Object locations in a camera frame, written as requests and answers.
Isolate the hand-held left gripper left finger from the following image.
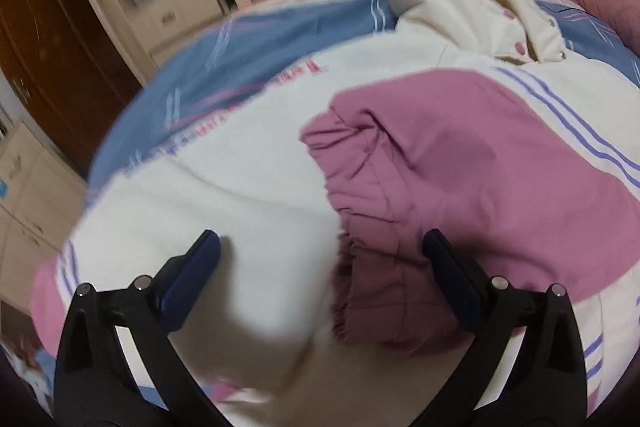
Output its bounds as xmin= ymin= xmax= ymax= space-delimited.
xmin=52 ymin=229 xmax=232 ymax=427

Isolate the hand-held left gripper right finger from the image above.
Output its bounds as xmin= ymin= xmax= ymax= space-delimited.
xmin=407 ymin=229 xmax=589 ymax=427

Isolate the pink and cream hooded jacket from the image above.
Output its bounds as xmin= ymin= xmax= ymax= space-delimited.
xmin=30 ymin=0 xmax=640 ymax=427

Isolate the beige shelf cabinet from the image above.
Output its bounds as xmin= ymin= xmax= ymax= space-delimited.
xmin=0 ymin=117 xmax=88 ymax=308

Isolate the blue plaid blanket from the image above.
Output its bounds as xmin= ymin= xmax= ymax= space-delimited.
xmin=85 ymin=0 xmax=640 ymax=208

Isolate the brown wooden door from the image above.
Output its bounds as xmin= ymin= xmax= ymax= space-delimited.
xmin=0 ymin=0 xmax=146 ymax=178

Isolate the beige wardrobe drawer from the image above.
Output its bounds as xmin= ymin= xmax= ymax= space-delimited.
xmin=132 ymin=0 xmax=226 ymax=52

